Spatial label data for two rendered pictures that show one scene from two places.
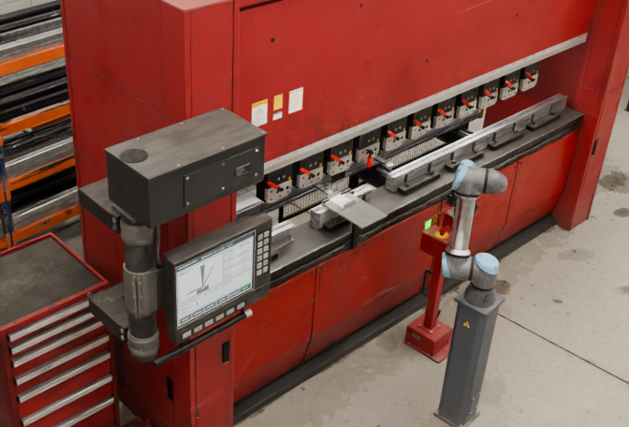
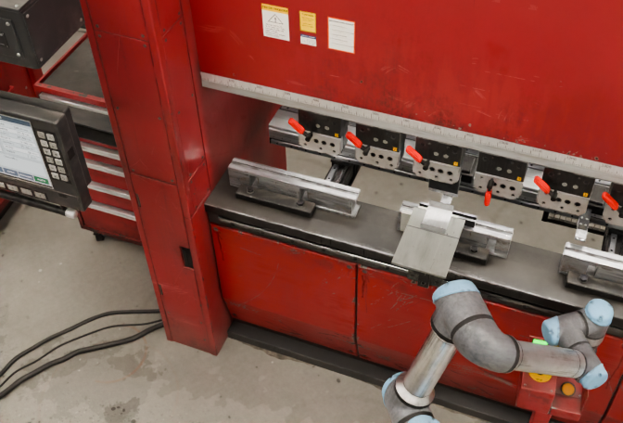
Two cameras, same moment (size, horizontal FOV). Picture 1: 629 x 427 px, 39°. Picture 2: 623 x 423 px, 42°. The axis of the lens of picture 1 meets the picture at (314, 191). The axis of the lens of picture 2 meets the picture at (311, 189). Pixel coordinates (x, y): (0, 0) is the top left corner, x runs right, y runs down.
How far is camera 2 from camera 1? 3.22 m
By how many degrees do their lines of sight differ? 54
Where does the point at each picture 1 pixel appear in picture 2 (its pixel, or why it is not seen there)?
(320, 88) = (390, 40)
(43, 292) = not seen: hidden behind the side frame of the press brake
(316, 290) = (359, 293)
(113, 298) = not seen: hidden behind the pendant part
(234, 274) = (18, 155)
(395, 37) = (570, 35)
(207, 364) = (163, 252)
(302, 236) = (371, 222)
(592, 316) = not seen: outside the picture
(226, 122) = not seen: outside the picture
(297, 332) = (330, 317)
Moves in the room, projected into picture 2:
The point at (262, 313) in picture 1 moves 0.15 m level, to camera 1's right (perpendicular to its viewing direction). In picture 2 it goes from (270, 260) to (285, 288)
